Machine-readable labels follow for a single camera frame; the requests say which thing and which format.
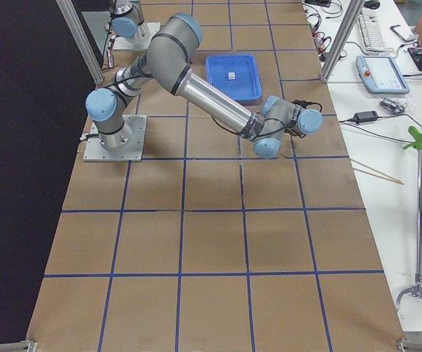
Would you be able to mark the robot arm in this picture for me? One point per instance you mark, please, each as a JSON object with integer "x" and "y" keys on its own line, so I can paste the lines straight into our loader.
{"x": 167, "y": 61}
{"x": 128, "y": 20}

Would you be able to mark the blue plastic tray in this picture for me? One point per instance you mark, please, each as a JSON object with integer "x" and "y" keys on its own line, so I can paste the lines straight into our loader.
{"x": 235, "y": 75}

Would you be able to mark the black smartphone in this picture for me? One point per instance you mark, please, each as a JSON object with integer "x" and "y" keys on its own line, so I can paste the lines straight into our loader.
{"x": 403, "y": 32}

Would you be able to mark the white keyboard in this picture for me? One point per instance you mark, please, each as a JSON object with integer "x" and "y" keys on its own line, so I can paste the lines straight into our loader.
{"x": 370, "y": 31}

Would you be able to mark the teach pendant tablet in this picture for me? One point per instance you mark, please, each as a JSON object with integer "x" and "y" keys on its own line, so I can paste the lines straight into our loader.
{"x": 381, "y": 75}

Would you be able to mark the black power adapter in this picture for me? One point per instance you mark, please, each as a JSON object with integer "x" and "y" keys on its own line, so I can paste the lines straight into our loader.
{"x": 365, "y": 116}

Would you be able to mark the wooden chopstick pair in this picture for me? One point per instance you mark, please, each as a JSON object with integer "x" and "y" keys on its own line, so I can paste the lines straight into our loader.
{"x": 366, "y": 169}

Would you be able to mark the silver reacher grabber tool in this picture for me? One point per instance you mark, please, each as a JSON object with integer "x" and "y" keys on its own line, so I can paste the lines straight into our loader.
{"x": 416, "y": 289}

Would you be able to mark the aluminium frame post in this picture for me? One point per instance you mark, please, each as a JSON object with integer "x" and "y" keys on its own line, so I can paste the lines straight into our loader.
{"x": 350, "y": 16}

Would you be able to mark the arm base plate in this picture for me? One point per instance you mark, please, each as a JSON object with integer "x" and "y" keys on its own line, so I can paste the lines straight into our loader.
{"x": 130, "y": 37}
{"x": 126, "y": 145}

